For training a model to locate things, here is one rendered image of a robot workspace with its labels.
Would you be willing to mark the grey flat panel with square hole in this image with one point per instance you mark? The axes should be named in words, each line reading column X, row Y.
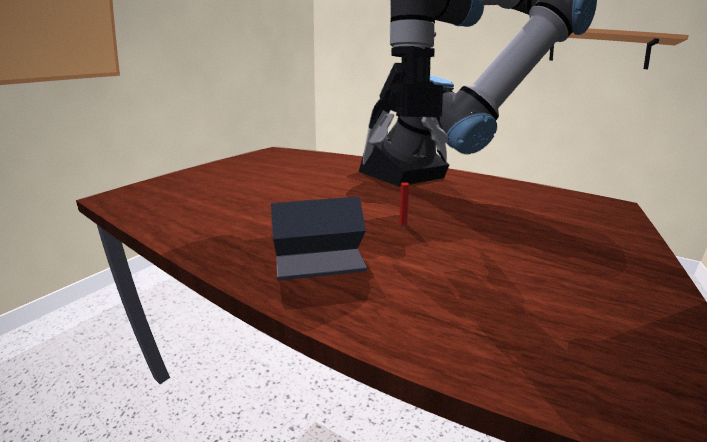
column 320, row 237

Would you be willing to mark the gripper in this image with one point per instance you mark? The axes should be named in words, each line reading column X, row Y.
column 423, row 101

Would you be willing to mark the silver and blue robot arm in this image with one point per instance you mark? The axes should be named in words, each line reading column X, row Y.
column 469, row 117

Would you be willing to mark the red rectangular peg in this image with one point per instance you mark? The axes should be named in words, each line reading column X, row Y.
column 404, row 203

